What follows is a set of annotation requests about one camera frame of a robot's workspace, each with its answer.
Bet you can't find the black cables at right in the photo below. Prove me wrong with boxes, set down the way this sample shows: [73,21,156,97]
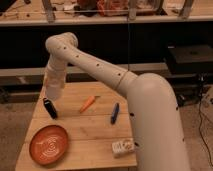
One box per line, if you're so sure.
[196,74,213,158]

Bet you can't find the black eraser block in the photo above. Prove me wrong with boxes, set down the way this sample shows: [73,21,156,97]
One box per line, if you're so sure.
[43,98,57,119]

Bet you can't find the wooden shelf with clutter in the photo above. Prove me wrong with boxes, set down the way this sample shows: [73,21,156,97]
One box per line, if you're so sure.
[0,0,213,27]

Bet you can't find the black box on shelf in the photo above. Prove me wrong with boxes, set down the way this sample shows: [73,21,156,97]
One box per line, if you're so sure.
[166,45,213,74]

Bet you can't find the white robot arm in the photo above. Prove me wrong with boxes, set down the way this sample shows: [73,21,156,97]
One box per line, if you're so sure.
[44,32,191,171]

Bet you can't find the orange toy carrot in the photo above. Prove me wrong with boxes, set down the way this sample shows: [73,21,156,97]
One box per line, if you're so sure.
[79,96,100,113]

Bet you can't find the blue marker pen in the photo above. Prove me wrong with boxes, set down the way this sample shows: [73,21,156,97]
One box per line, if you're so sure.
[110,103,120,124]

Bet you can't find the orange ceramic plate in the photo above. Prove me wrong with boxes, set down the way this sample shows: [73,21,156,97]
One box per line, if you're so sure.
[29,125,69,165]

